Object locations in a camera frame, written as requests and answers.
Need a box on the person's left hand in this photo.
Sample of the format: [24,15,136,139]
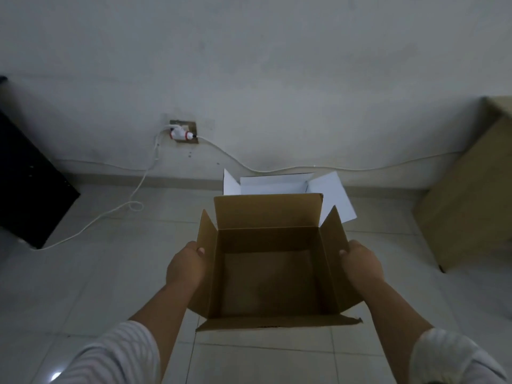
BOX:
[166,241,208,287]

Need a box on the person's right hand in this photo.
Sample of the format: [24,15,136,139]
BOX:
[339,240,385,283]

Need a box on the brown cardboard box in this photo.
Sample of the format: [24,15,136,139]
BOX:
[188,193,363,332]

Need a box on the person's left forearm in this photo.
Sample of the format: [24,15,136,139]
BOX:
[50,276,201,384]

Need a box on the person's right forearm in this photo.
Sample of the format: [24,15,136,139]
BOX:
[354,276,509,384]

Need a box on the open white cardboard box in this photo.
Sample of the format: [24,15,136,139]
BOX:
[223,169,357,225]

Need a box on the light wooden cabinet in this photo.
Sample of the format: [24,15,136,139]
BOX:
[412,96,512,273]

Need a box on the black cabinet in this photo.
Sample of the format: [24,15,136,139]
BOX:
[0,76,81,250]

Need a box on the long white cable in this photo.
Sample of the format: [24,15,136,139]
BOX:
[195,136,466,173]

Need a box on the white looped power cable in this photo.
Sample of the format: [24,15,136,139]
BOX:
[35,125,181,251]

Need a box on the wall power socket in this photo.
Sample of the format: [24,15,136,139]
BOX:
[169,120,199,145]

